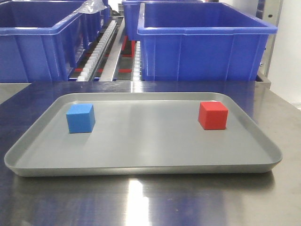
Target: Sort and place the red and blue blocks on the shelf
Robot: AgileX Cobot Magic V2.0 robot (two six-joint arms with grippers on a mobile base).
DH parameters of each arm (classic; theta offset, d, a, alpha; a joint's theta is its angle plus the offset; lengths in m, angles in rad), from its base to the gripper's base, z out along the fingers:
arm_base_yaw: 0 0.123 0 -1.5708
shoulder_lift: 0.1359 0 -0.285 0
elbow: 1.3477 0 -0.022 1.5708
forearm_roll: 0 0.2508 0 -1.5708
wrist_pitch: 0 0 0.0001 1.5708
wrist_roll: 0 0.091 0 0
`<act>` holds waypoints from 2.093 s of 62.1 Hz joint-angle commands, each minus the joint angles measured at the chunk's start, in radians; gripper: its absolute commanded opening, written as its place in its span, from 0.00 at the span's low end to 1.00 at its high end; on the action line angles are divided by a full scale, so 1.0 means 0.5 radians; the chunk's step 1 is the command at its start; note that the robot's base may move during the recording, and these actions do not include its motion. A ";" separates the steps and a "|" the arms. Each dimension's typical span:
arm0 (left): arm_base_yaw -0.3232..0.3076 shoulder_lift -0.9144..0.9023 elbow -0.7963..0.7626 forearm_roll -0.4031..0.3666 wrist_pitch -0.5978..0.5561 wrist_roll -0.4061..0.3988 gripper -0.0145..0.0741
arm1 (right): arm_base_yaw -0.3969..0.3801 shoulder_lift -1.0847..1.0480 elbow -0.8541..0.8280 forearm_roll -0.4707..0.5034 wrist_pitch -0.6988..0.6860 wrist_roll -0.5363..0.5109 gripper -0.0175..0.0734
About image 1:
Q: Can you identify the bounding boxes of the red foam cube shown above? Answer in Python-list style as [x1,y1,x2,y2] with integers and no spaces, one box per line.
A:
[198,101,229,130]

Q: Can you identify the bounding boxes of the blue foam cube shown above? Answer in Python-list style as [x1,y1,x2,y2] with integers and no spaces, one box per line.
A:
[66,104,95,133]

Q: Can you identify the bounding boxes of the grey metal tray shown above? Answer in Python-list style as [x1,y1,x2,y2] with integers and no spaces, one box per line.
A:
[4,92,282,177]

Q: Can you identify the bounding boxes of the white roller track right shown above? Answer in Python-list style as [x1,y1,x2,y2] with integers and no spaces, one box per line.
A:
[131,41,142,81]

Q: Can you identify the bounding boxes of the blue plastic bin front right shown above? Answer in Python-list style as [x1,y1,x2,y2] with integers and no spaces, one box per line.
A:
[137,2,277,81]

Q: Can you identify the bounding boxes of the blue plastic bin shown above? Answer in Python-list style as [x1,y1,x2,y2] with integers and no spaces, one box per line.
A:
[122,0,202,41]
[86,0,111,44]
[137,2,277,81]
[0,0,88,83]

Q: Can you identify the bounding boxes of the blue plastic bin rear left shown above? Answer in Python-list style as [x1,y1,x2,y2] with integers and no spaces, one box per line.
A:
[86,0,111,44]

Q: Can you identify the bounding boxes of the blue plastic bin rear right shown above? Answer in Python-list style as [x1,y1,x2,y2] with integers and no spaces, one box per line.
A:
[122,0,202,41]

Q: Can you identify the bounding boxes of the clear plastic bag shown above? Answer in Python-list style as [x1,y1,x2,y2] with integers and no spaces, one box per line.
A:
[76,0,108,14]

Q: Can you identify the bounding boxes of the blue plastic bin front left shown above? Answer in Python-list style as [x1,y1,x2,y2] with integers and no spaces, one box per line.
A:
[0,0,88,83]

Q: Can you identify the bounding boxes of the steel shelf upright post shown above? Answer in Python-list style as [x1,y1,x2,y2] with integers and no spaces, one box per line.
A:
[256,0,283,89]

